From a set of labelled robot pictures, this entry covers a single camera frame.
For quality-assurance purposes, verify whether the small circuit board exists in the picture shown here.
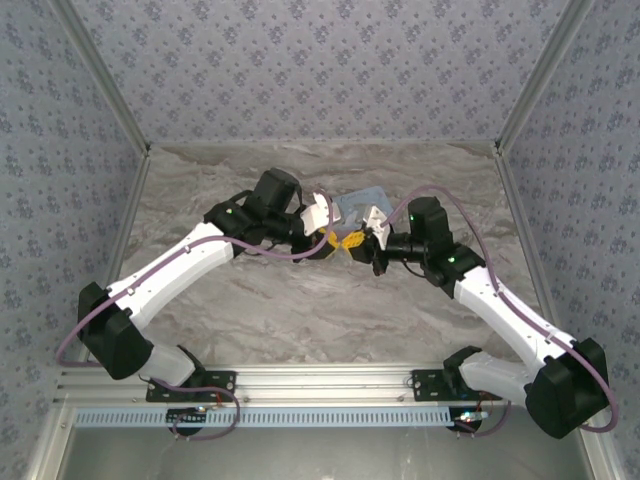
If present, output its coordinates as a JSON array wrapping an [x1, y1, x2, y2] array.
[[451, 406, 489, 433], [166, 406, 209, 427]]

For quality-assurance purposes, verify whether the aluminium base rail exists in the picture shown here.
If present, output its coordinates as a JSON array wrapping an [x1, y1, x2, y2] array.
[[54, 363, 507, 407]]

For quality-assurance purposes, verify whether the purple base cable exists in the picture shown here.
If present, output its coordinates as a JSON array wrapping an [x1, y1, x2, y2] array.
[[455, 398, 512, 439], [149, 378, 242, 442]]

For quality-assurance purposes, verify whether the white slotted cable duct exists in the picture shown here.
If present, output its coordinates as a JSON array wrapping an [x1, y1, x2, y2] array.
[[73, 405, 482, 430]]

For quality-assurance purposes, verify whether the aluminium frame post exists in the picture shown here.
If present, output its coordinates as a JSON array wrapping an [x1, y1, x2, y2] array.
[[49, 0, 154, 157], [493, 0, 597, 157]]

